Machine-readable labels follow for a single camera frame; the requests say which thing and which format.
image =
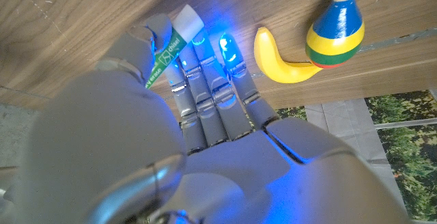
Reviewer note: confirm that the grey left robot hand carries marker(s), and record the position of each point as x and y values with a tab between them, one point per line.
239	169

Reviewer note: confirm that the white green marker body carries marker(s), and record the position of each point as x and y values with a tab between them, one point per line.
177	36

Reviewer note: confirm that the printed window forest backdrop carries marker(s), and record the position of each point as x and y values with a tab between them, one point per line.
392	149

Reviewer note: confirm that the yellow toy banana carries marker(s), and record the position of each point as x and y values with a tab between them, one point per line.
276	67

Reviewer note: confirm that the colourful wooden maraca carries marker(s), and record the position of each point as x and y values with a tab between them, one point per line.
336	29

